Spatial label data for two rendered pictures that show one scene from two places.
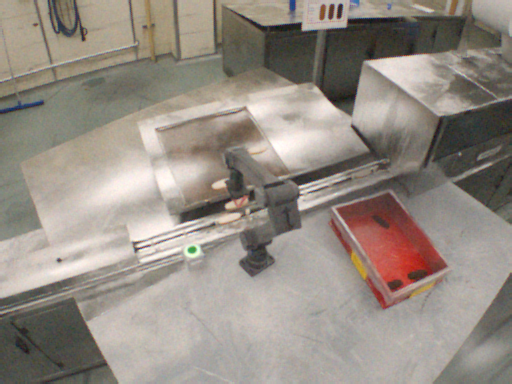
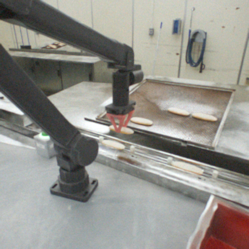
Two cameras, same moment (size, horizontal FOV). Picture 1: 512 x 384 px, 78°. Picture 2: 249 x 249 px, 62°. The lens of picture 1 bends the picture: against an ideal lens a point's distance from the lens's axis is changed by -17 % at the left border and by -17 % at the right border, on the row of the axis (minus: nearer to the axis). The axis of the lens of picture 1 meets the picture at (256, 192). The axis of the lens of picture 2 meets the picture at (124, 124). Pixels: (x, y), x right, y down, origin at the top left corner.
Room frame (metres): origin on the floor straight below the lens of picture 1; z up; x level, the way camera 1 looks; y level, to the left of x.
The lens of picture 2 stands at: (0.72, -0.51, 1.24)
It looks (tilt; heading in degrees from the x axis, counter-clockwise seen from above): 24 degrees down; 58
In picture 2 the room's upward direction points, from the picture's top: straight up
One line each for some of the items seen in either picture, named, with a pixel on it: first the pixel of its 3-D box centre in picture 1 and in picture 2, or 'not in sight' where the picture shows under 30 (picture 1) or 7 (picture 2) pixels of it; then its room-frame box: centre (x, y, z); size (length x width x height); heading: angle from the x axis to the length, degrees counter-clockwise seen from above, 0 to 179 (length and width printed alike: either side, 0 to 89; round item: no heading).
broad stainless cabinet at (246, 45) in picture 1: (321, 46); not in sight; (3.83, -0.65, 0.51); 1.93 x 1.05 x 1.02; 117
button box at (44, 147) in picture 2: (193, 258); (49, 147); (0.83, 0.23, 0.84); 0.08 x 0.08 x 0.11; 27
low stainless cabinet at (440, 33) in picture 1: (413, 31); not in sight; (5.14, -2.23, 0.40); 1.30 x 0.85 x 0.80; 117
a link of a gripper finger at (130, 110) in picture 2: not in sight; (121, 117); (1.06, 0.08, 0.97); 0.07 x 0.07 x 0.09; 27
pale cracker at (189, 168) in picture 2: not in sight; (186, 167); (1.17, -0.14, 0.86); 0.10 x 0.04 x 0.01; 117
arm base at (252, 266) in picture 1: (257, 256); (73, 177); (0.85, -0.01, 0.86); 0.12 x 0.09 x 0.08; 130
